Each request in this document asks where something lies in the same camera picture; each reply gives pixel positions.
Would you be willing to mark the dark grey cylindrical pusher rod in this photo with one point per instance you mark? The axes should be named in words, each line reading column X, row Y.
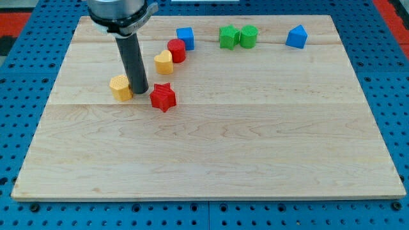
column 132, row 60

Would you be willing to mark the yellow heart block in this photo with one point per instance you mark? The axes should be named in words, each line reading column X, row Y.
column 164, row 63

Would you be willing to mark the yellow hexagon block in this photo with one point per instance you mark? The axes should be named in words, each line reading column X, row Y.
column 120, row 88

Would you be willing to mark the red cylinder block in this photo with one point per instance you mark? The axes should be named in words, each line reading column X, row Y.
column 177, row 48

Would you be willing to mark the blue cube block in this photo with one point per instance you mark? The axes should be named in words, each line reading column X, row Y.
column 187, row 35

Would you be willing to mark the red star block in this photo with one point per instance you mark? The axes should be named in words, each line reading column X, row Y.
column 163, row 97

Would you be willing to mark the green star block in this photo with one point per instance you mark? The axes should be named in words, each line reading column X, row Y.
column 228, row 37

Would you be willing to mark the green cylinder block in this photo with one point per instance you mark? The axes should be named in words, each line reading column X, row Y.
column 248, row 36

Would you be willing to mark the light wooden board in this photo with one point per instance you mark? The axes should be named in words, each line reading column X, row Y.
column 270, row 123

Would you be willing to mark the blue triangular prism block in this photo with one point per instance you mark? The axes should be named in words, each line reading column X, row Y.
column 297, row 37

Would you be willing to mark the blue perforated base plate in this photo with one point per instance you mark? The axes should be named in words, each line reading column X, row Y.
column 32, row 65

